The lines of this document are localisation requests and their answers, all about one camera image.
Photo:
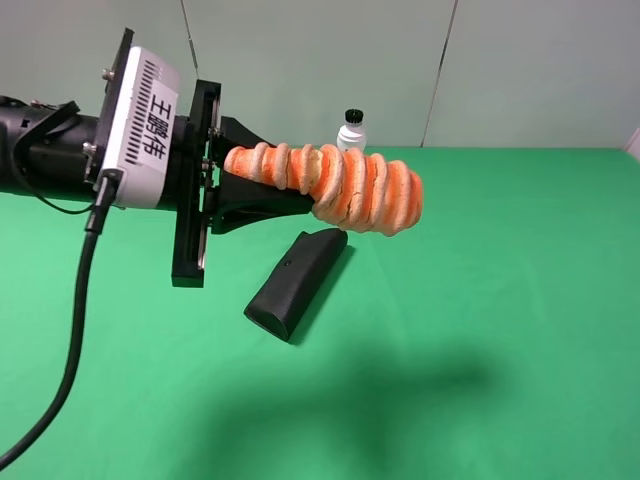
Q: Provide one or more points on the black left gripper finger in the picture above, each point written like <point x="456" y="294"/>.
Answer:
<point x="233" y="133"/>
<point x="238" y="202"/>

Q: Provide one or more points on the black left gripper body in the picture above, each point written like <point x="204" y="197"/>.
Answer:
<point x="189" y="168"/>

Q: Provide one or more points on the orange and cream spiral bread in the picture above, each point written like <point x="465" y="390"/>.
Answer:
<point x="350" y="190"/>

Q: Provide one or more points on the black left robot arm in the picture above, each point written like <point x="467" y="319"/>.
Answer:
<point x="206" y="199"/>

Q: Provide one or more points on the black glasses case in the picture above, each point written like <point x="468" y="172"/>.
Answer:
<point x="282" y="301"/>

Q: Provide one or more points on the white bottle with black cap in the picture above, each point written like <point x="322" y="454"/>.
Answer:
<point x="352" y="133"/>

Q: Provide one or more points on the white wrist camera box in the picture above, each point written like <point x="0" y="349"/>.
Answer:
<point x="135" y="126"/>

